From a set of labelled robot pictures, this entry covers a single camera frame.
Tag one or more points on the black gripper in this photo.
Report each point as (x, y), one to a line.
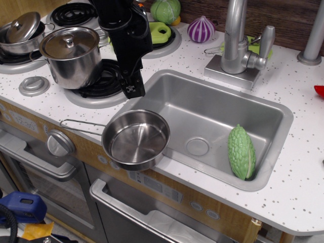
(112, 17)

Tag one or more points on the small steel pan with handle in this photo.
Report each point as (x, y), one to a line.
(133, 140)

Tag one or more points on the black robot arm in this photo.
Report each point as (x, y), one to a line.
(128, 28)

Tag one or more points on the silver sink basin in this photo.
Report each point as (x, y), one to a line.
(201, 116)

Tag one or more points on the front black stove burner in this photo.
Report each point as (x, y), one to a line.
(106, 92)

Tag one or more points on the black stove burner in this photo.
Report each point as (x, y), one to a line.
(74, 15)
(106, 92)

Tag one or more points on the back right stove burner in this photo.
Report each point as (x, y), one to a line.
(161, 50)

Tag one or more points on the green plastic cutting board toy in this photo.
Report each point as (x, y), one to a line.
(158, 33)

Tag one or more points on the large steel pot with lid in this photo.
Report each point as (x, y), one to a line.
(73, 56)

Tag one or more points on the yellow toy piece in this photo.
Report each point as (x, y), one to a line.
(176, 21)

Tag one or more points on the green cabbage toy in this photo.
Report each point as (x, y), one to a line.
(166, 11)

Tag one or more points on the purple striped onion toy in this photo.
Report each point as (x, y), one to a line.
(201, 30)

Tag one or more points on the back left black stove burner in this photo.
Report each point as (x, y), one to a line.
(74, 15)

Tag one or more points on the silver oven dial knob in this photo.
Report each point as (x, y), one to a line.
(59, 144)

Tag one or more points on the silver stove knob on counter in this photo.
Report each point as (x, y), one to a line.
(34, 86)

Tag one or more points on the silver faucet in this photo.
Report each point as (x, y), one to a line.
(237, 65)

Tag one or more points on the small steel pot with lid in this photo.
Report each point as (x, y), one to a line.
(24, 34)

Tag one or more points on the toy oven door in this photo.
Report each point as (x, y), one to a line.
(62, 182)

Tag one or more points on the green item behind faucet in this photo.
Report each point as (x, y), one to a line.
(253, 45)

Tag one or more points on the green bitter melon toy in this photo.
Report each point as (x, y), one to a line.
(241, 153)

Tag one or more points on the toy dishwasher door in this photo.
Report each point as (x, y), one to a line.
(148, 207)

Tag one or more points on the blue clamp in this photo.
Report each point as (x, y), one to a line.
(26, 207)

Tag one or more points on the grey metal pole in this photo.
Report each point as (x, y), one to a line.
(310, 56)

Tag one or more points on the red toy object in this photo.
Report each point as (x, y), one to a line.
(319, 90)

